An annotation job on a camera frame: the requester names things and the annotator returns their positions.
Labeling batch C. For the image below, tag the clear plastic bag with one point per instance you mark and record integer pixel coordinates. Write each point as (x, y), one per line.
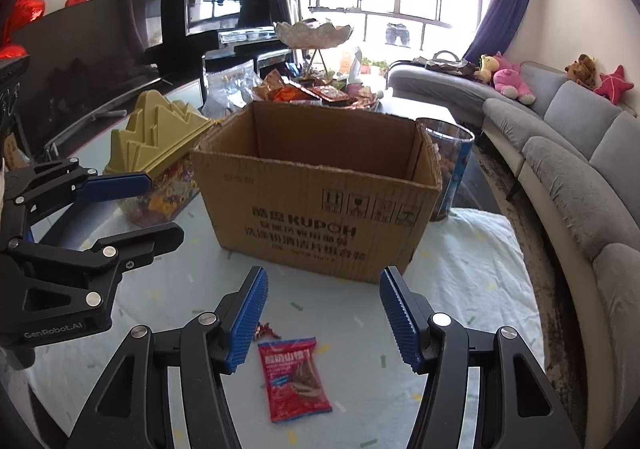
(230, 89)

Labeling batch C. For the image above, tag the small red wrapped candy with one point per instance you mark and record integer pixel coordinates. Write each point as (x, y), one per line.
(266, 330)

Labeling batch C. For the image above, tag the candy jar with gold lid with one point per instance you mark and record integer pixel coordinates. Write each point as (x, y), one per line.
(150, 129)

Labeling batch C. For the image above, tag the yellow and pink plush toy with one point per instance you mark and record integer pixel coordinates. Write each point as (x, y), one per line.
(486, 66)

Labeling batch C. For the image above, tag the glass jar with blue label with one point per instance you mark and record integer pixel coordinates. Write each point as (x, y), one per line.
(452, 164)

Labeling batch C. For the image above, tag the brown patterned bag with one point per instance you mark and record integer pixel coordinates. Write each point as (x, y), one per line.
(450, 64)

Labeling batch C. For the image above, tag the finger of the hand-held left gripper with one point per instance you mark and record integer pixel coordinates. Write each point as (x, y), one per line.
(120, 185)
(160, 236)

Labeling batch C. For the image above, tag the red snack packet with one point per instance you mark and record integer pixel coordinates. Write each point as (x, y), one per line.
(295, 379)

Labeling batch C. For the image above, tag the grey sofa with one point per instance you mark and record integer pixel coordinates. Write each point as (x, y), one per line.
(575, 154)

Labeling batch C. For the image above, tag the denim shorts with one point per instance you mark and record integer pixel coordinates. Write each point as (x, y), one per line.
(397, 34)

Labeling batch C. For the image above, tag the tiered white snack tray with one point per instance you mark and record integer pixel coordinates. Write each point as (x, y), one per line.
(312, 34)

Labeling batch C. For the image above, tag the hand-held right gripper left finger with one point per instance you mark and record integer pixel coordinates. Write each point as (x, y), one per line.
(246, 329)

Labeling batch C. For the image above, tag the black piano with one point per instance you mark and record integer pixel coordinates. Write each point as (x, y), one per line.
(175, 24)

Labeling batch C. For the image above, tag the red star plush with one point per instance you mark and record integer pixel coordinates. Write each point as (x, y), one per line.
(614, 84)

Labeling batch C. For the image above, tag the white printed tablecloth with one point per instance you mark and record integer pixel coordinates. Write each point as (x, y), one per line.
(475, 279)

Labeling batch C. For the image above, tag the brown plush toy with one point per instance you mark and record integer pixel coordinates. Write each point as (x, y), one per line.
(582, 71)

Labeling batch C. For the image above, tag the brown cardboard box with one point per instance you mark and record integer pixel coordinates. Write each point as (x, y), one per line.
(300, 209)

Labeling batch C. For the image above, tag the black curved television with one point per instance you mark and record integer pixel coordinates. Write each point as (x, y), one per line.
(75, 54)

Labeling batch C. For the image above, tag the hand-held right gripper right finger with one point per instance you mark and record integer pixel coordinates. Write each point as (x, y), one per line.
(400, 319)

